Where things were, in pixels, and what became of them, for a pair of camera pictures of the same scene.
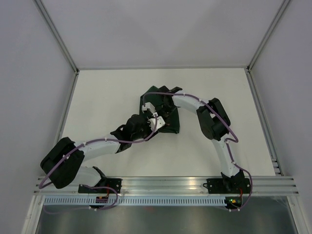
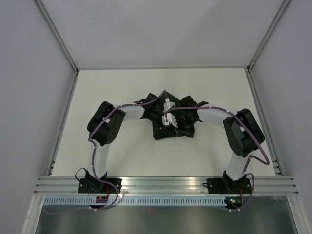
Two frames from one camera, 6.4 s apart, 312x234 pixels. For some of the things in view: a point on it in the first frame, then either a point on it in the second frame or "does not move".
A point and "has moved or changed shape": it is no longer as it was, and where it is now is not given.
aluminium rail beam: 177,185 does not move
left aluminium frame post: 55,34 does not move
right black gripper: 166,120 to 178,120
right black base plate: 216,186 does not move
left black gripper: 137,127 to 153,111
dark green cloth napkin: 153,95 has moved or changed shape
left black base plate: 114,183 does not move
